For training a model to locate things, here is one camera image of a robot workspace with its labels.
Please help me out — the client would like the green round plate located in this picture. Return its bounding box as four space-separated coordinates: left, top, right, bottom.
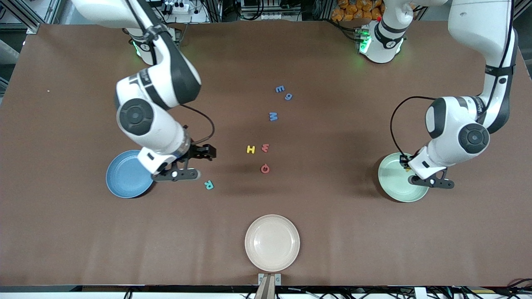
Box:
377 152 430 203

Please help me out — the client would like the blue round plate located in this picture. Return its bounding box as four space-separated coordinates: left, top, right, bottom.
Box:
106 149 156 199

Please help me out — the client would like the beige round plate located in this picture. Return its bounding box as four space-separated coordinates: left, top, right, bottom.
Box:
244 214 300 273

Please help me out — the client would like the white power strip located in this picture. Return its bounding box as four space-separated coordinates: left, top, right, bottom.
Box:
160 0 190 13

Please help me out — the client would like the orange snack bag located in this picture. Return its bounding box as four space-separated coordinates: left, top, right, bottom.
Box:
331 0 383 22

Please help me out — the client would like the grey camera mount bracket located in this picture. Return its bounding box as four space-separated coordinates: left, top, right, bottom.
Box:
254 273 282 299

